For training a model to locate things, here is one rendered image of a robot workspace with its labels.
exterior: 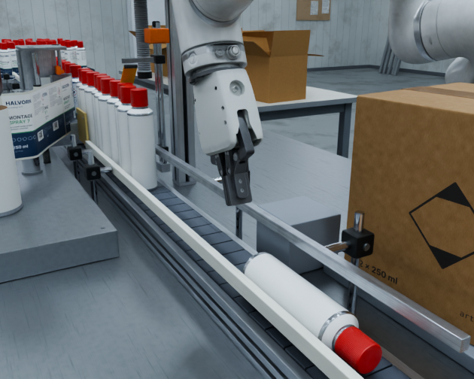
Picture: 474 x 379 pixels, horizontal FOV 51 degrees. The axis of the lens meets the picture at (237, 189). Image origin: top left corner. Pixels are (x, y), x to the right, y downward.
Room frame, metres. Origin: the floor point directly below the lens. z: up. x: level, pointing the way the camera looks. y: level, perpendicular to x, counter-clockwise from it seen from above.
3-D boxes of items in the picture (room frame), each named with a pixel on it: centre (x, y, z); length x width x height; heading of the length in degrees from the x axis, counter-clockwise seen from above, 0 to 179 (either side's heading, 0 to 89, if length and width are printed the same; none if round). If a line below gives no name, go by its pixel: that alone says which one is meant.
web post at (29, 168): (1.09, 0.47, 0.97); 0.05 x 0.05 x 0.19
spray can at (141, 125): (0.98, 0.19, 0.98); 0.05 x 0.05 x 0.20
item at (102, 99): (1.16, 0.30, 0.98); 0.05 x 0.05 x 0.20
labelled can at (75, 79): (1.49, 0.47, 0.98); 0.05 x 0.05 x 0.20
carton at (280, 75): (2.91, -0.19, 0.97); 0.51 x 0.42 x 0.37; 125
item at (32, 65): (1.39, 0.52, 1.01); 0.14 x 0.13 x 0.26; 29
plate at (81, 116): (1.31, 0.41, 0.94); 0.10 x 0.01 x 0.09; 29
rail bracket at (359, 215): (0.55, -0.13, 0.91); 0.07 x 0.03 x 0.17; 119
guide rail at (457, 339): (0.83, 0.07, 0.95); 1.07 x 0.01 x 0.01; 29
